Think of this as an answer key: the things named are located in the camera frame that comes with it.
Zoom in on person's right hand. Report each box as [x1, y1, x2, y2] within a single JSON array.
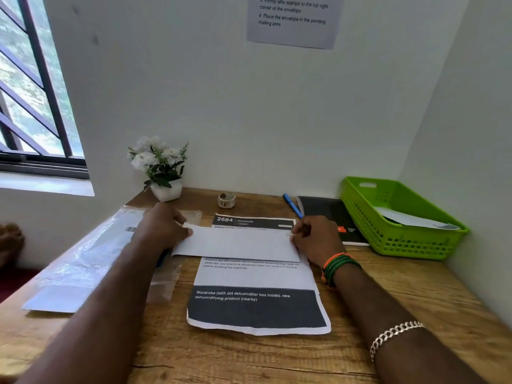
[[290, 214, 347, 270]]

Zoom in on person's left hand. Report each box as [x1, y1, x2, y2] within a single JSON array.
[[134, 202, 194, 253]]

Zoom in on green plastic basket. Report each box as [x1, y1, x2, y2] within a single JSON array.
[[340, 176, 471, 261]]

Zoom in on clear plastic envelope wrapper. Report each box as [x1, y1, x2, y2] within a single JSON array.
[[22, 205, 203, 313]]

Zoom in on stack of printed papers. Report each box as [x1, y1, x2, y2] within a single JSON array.
[[187, 213, 332, 337]]

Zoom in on single white envelope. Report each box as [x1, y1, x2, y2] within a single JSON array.
[[374, 206, 461, 231]]

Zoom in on person's right forearm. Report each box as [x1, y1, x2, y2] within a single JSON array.
[[334, 263, 489, 384]]

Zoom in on person's left forearm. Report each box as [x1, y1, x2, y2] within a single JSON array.
[[15, 239, 177, 384]]

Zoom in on black notebook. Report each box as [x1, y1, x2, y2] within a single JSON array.
[[297, 196, 370, 247]]

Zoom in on orange and green thread wristbands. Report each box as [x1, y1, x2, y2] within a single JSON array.
[[321, 253, 363, 287]]

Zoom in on blue pen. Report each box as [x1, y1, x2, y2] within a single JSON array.
[[283, 194, 305, 220]]

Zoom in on white flower plant in pot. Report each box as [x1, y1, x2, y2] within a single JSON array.
[[127, 135, 189, 203]]

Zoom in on window with metal bars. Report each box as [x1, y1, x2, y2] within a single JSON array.
[[0, 0, 90, 180]]

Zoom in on silver chain bracelet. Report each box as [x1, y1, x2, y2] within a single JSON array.
[[369, 321, 425, 363]]

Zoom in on paper notice on wall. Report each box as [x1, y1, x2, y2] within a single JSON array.
[[246, 0, 345, 51]]

